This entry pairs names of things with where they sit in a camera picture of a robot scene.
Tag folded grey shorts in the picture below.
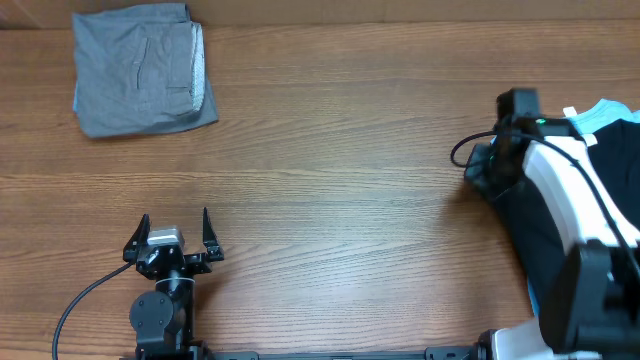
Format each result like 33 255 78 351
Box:
72 3 218 138

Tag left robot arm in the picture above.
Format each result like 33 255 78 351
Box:
123 209 224 360

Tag light blue t-shirt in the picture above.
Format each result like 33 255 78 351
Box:
563 99 639 134

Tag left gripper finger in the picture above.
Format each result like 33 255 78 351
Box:
122 214 150 262
202 207 224 261

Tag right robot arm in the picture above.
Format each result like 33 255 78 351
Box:
465 88 639 359

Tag black t-shirt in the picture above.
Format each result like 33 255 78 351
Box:
463 116 639 303

